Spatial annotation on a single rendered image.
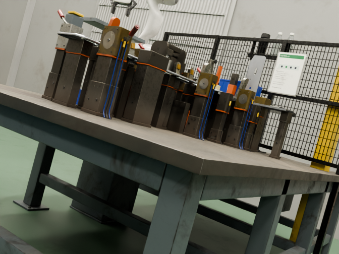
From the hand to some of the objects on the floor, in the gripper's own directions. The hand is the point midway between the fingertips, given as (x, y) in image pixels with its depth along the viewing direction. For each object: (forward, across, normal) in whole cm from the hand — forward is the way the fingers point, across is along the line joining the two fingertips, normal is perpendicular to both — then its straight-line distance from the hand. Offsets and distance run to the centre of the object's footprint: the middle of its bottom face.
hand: (119, 13), depth 219 cm
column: (+126, +2, -50) cm, 136 cm away
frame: (+126, -48, -36) cm, 140 cm away
